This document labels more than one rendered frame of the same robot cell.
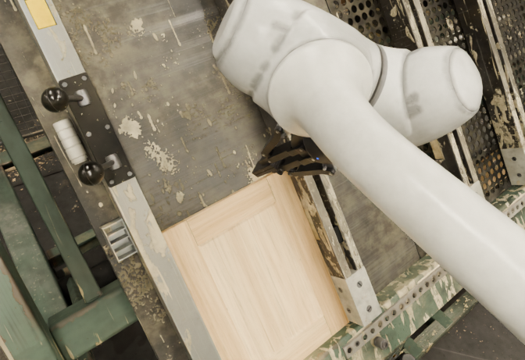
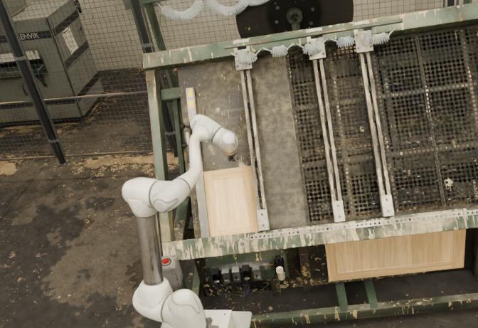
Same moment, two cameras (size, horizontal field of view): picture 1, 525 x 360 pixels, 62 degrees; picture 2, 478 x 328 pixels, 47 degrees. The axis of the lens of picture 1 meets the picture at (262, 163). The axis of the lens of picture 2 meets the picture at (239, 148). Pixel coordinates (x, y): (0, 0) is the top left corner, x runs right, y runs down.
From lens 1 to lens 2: 272 cm
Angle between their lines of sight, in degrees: 37
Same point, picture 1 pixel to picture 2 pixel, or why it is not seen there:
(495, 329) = not seen: outside the picture
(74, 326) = not seen: hidden behind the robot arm
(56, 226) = (181, 161)
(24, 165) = (178, 142)
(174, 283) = (200, 186)
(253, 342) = (220, 218)
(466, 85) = (225, 138)
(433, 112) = (220, 141)
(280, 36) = (195, 122)
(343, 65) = (200, 129)
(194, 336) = (201, 204)
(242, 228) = (229, 180)
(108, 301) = not seen: hidden behind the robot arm
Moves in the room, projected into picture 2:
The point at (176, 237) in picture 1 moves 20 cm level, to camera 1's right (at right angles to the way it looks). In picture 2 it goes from (207, 174) to (231, 182)
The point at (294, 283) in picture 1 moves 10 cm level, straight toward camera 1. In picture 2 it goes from (242, 206) to (230, 215)
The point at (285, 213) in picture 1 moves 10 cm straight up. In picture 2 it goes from (246, 181) to (243, 168)
